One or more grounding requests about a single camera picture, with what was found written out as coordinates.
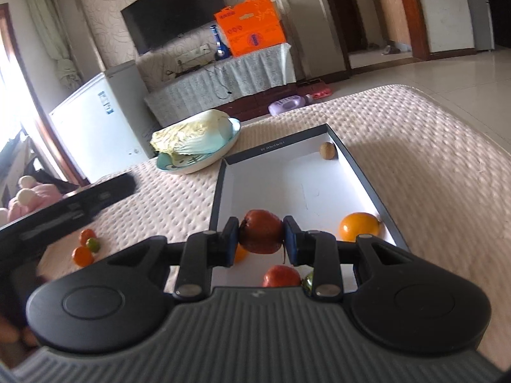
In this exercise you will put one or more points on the cloth-covered television cabinet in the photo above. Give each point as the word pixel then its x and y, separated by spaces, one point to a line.
pixel 219 83

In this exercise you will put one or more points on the pink slipper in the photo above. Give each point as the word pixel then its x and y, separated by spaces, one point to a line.
pixel 318 93

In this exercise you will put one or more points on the tied pale curtain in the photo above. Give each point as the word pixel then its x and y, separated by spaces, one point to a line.
pixel 56 36

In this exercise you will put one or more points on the large orange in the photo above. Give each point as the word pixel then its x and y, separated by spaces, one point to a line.
pixel 359 226

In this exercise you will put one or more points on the pink plush toy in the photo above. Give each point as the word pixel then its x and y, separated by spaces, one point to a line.
pixel 28 203

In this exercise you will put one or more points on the green lime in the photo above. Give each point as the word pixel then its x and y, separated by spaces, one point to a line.
pixel 308 282
pixel 93 245

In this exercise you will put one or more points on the light blue plate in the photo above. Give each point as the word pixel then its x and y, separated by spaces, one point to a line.
pixel 199 163

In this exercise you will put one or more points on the medium orange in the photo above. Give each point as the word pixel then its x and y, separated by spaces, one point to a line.
pixel 241 253

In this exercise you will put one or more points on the pink quilted blanket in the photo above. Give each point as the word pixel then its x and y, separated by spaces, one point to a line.
pixel 419 147

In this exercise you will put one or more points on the red apple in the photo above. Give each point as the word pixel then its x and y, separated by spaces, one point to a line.
pixel 281 276
pixel 261 231

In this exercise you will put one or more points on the white chest freezer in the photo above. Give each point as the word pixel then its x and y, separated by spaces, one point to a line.
pixel 99 127

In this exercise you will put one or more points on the brown kiwi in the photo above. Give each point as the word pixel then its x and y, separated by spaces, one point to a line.
pixel 328 151

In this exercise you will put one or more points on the white box with dark rim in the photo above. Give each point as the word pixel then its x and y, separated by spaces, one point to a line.
pixel 279 183

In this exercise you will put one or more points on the small tangerine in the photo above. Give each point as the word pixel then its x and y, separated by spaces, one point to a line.
pixel 82 256

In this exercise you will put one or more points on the dark red rug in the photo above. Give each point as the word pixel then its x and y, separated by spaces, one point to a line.
pixel 255 101

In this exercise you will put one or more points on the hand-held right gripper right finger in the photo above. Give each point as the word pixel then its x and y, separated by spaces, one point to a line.
pixel 291 243

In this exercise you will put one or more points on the orange cardboard box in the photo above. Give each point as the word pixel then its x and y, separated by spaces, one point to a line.
pixel 251 28

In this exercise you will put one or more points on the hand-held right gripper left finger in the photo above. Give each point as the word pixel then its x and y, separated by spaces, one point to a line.
pixel 230 243

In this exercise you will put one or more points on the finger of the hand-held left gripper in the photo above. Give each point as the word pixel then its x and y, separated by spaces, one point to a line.
pixel 107 191

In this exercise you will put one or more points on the blue glass bottle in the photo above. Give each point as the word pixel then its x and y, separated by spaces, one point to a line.
pixel 221 50

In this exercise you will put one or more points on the black television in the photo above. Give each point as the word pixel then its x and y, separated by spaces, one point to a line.
pixel 171 8

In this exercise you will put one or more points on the napa cabbage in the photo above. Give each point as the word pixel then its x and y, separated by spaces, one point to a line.
pixel 191 133

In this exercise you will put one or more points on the person's left hand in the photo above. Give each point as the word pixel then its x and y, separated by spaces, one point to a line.
pixel 22 333

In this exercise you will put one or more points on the wooden cabinet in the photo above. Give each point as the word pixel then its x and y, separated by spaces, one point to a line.
pixel 393 20

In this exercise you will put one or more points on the small red tomato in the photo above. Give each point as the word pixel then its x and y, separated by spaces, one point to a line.
pixel 87 234

